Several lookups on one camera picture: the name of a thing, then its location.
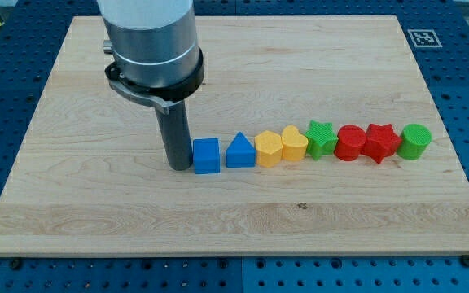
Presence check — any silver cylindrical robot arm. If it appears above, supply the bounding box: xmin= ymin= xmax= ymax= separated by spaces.
xmin=97 ymin=0 xmax=204 ymax=115

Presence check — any blue triangle block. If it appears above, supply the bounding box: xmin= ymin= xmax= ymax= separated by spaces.
xmin=226 ymin=132 xmax=256 ymax=168

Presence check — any blue cube block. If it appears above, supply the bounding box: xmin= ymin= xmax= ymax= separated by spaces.
xmin=193 ymin=138 xmax=220 ymax=174

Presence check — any yellow hexagon block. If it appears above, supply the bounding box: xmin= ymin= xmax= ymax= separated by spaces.
xmin=255 ymin=130 xmax=283 ymax=168

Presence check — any yellow heart block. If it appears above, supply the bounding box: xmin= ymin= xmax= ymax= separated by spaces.
xmin=281 ymin=125 xmax=309 ymax=161

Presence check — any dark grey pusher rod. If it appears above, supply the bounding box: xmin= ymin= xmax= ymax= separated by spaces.
xmin=156 ymin=102 xmax=193 ymax=171

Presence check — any green star block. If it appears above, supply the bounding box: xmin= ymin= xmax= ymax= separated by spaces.
xmin=305 ymin=120 xmax=339 ymax=160

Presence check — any red cylinder block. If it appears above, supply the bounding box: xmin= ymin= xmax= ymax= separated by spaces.
xmin=334 ymin=125 xmax=366 ymax=161

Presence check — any red star block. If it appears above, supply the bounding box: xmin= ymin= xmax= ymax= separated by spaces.
xmin=361 ymin=124 xmax=402 ymax=164

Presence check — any light wooden board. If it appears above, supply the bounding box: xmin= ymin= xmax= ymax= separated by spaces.
xmin=0 ymin=15 xmax=469 ymax=257

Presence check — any green cylinder block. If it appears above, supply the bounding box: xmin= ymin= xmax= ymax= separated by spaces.
xmin=397 ymin=124 xmax=432 ymax=160

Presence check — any white fiducial marker tag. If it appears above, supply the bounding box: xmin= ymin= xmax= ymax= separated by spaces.
xmin=408 ymin=29 xmax=442 ymax=48

